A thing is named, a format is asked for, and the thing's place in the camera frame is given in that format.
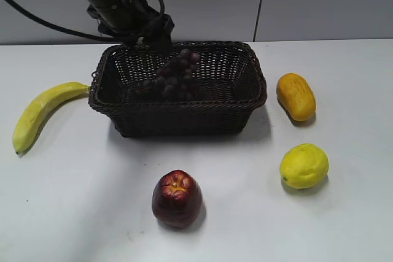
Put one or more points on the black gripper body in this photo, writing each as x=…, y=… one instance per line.
x=156, y=35

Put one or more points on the purple grape bunch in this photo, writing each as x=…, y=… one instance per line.
x=174, y=81

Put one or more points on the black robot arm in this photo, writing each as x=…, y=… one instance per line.
x=134, y=22

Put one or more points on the black woven basket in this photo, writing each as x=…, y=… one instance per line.
x=229, y=87

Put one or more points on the yellow banana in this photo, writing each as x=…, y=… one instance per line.
x=38, y=110

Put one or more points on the orange oval fruit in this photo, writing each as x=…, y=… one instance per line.
x=296, y=97

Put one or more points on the dark red apple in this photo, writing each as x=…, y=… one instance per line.
x=177, y=199

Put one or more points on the yellow lemon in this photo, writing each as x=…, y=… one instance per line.
x=304, y=166

